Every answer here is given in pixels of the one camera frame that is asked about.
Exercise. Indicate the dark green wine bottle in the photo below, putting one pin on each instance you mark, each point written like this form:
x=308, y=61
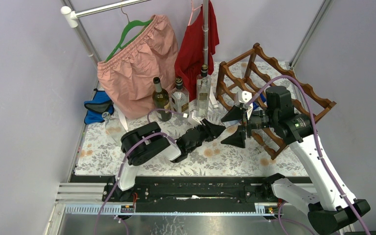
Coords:
x=161, y=101

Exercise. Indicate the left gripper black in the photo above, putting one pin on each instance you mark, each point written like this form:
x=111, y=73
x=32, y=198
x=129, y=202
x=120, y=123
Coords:
x=214, y=129

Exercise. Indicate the red garment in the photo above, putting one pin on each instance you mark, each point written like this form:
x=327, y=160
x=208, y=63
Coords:
x=191, y=54

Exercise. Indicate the white fabric strip by rack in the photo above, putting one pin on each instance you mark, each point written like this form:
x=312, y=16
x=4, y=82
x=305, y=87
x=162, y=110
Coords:
x=213, y=101

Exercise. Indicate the vertical metal pole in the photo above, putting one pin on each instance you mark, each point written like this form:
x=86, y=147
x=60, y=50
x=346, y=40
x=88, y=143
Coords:
x=205, y=27

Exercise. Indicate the pink skirt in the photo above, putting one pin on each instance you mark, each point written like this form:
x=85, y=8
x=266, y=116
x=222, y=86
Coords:
x=127, y=77

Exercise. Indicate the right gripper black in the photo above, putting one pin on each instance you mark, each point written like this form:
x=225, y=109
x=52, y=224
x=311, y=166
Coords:
x=238, y=138

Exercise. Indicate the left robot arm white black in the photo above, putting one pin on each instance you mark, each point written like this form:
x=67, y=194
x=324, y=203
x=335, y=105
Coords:
x=146, y=142

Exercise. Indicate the blue black bag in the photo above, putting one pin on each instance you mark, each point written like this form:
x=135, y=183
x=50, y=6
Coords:
x=99, y=104

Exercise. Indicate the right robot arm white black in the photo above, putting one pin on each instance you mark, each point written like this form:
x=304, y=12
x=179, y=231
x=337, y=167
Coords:
x=333, y=206

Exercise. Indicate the clear square liquor bottle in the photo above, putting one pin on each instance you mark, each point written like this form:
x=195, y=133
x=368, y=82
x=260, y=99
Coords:
x=179, y=98

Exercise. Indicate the blue glass bottle silver cap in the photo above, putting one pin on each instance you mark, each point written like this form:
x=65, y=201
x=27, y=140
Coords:
x=256, y=103

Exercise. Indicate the small clear bottle bluish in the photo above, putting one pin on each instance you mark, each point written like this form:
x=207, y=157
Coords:
x=258, y=150

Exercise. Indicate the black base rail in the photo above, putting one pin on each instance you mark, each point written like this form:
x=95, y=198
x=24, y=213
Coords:
x=152, y=194

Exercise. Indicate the metal clothes rail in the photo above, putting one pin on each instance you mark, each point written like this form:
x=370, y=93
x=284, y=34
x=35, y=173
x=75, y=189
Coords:
x=99, y=28

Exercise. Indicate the green clothes hanger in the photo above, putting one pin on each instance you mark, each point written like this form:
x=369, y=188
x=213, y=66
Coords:
x=127, y=29

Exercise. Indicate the clear glass flask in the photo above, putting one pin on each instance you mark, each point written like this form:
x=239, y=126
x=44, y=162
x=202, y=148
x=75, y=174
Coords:
x=114, y=128

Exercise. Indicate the wooden wine rack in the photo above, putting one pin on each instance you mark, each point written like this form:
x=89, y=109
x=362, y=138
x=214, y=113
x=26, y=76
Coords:
x=289, y=120

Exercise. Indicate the pink clothes hanger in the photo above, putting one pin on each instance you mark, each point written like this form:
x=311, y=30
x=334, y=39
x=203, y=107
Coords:
x=195, y=6

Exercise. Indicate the floral table mat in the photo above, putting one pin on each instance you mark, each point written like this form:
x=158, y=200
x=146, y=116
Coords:
x=100, y=155

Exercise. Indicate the clear bottle black gold cap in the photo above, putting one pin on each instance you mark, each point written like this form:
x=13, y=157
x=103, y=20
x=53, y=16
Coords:
x=203, y=88

